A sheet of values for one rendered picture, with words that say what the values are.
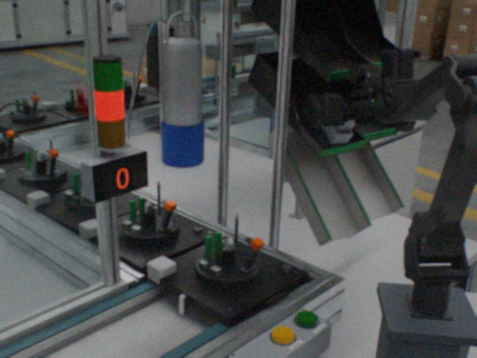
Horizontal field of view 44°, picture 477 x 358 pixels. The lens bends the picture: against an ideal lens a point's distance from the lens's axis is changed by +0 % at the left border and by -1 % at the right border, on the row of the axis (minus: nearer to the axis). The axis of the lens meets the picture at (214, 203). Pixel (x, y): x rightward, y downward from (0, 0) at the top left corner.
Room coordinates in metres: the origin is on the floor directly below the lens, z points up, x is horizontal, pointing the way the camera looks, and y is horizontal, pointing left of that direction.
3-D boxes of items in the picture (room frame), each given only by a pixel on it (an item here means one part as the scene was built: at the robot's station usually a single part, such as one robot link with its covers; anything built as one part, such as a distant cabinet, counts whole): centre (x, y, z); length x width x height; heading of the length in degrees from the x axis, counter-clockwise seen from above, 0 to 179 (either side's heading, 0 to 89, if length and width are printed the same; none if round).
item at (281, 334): (0.86, -0.12, 0.96); 0.04 x 0.04 x 0.02
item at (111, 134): (1.02, 0.19, 1.28); 0.05 x 0.05 x 0.05
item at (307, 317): (0.91, -0.17, 0.96); 0.04 x 0.04 x 0.02
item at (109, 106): (1.02, 0.19, 1.33); 0.05 x 0.05 x 0.05
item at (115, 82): (1.02, 0.19, 1.38); 0.05 x 0.05 x 0.05
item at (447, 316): (0.81, -0.35, 1.09); 0.07 x 0.07 x 0.06; 83
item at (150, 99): (2.56, 0.38, 1.01); 0.24 x 0.24 x 0.13; 45
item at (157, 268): (1.07, 0.11, 0.97); 0.05 x 0.05 x 0.04; 45
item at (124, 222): (1.25, 0.15, 1.01); 0.24 x 0.24 x 0.13; 45
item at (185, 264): (1.07, -0.03, 0.96); 0.24 x 0.24 x 0.02; 45
